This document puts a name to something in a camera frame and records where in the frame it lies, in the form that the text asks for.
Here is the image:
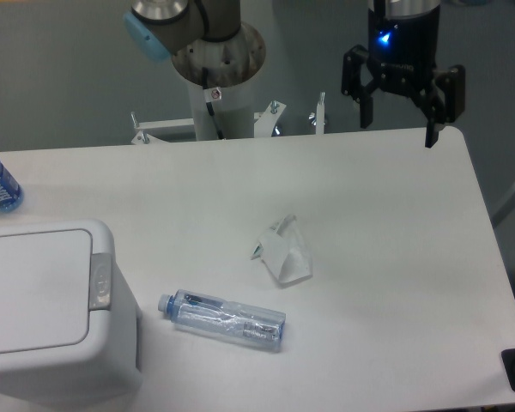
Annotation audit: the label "clear empty plastic bottle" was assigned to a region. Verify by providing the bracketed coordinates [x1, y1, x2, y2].
[157, 289, 286, 352]

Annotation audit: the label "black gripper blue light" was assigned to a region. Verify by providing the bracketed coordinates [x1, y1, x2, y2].
[341, 1, 466, 148]

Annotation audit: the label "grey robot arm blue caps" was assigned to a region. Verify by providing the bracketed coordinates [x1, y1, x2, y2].
[124, 1, 466, 147]

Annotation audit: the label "white push-top trash can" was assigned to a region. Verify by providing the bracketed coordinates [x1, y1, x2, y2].
[0, 219, 142, 407]

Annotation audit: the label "crumpled clear plastic wrapper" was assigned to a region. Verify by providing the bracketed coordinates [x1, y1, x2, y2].
[251, 214, 313, 288]

